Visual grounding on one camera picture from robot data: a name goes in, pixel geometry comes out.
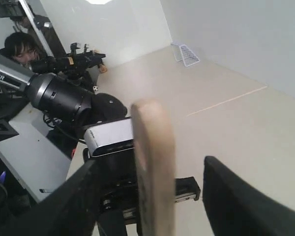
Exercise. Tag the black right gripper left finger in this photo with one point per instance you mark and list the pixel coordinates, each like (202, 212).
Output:
(71, 210)

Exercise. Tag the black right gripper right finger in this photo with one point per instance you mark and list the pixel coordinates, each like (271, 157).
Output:
(235, 208)

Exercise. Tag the wide white wooden paint brush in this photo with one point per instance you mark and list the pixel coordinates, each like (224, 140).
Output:
(155, 159)

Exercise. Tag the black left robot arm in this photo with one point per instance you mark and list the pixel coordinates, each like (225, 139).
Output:
(52, 94)

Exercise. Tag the grey desk surface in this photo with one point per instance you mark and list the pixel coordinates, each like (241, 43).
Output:
(38, 165)

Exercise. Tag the small white soccer goal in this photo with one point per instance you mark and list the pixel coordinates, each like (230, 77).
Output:
(183, 53)

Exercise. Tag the person with black hair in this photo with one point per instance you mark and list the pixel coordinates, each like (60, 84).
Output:
(21, 48)

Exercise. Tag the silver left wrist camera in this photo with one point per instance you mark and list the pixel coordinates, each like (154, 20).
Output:
(109, 137)

